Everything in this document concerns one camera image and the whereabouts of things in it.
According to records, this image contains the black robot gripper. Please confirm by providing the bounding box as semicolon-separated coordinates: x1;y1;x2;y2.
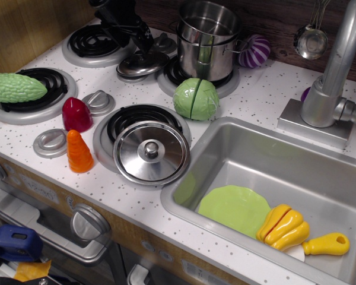
89;0;154;54

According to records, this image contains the small steel pot lid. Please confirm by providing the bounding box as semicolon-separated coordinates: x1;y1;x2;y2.
116;52;170;78

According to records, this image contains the silver knob under small lid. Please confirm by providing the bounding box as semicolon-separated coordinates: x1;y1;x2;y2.
117;74;148;83

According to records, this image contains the back left stove burner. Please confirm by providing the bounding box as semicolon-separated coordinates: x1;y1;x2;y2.
62;24;136;68

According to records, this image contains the stove burner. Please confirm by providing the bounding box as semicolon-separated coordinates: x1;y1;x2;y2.
155;55;240;99
62;24;136;68
0;68;78;125
93;104;191;174

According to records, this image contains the back right stove burner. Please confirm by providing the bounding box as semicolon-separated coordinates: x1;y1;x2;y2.
155;55;240;99

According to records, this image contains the front left stove burner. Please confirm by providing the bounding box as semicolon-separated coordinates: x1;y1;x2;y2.
0;68;78;125

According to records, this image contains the front right stove burner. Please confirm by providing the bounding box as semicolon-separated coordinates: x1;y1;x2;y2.
93;104;191;174

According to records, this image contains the large steel pot lid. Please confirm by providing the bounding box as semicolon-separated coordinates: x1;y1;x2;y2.
113;121;190;186

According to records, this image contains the silver knob back centre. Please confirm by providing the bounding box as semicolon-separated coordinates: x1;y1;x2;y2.
151;33;177;54

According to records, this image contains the lower steel pot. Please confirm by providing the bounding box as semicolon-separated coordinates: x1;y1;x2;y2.
177;33;248;81

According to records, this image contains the steel pot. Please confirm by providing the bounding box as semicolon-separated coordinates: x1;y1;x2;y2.
177;33;248;81
177;1;241;45

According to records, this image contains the silver knob middle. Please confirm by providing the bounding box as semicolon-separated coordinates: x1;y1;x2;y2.
82;90;115;116

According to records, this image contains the upper steel pot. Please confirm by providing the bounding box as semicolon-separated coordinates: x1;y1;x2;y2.
177;1;241;45

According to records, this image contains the green toy cabbage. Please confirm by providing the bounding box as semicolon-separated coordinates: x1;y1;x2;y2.
173;78;220;121

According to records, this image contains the red toy pepper piece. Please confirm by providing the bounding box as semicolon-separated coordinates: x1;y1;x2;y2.
62;97;93;132

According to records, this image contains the purple striped toy onion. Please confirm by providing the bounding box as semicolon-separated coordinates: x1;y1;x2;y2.
237;34;271;68

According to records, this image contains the orange toy carrot piece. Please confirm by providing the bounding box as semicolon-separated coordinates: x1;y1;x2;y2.
67;129;94;173

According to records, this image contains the silver knob front left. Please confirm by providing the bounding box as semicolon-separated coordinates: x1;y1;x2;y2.
33;129;68;159

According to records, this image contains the green toy bitter gourd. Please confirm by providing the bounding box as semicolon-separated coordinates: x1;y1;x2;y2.
0;73;47;103

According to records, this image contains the hanging steel ladle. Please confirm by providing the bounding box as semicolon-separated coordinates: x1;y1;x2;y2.
293;0;330;60

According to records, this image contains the purple toy behind faucet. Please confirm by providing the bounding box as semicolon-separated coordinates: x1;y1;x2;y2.
300;87;311;102

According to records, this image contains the silver oven dial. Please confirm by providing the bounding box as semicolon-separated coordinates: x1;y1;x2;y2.
70;203;110;241

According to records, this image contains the green plastic plate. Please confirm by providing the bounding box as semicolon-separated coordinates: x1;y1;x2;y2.
198;185;271;238

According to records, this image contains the silver toy faucet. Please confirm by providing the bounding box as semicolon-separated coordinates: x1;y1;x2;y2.
277;1;356;149

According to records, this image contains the blue clamp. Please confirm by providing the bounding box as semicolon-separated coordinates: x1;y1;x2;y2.
0;224;43;262

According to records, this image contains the yellow toy squash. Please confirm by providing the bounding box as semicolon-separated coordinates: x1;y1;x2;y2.
256;204;310;251

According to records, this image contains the silver sink basin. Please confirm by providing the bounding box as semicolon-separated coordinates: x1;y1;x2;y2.
161;118;356;284

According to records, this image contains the yellow tape piece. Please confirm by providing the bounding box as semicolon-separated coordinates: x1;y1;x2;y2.
14;261;52;282

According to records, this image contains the silver oven door handle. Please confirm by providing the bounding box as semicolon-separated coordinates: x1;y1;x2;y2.
0;189;107;266

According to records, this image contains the yellow handled toy knife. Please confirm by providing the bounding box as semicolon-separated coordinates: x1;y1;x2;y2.
284;232;351;262

